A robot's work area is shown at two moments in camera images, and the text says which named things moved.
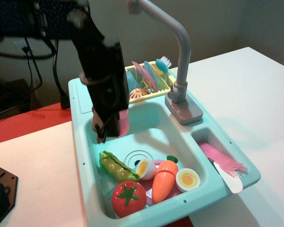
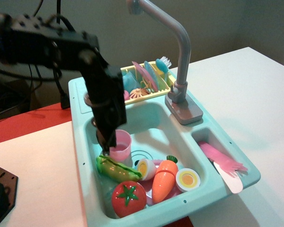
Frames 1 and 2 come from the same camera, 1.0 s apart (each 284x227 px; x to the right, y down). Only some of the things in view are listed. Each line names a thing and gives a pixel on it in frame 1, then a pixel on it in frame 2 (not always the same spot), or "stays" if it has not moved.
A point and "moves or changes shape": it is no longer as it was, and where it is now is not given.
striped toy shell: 138,92 stays
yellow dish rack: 143,82 stays
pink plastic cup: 123,121 moves or changes shape
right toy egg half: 187,179 stays
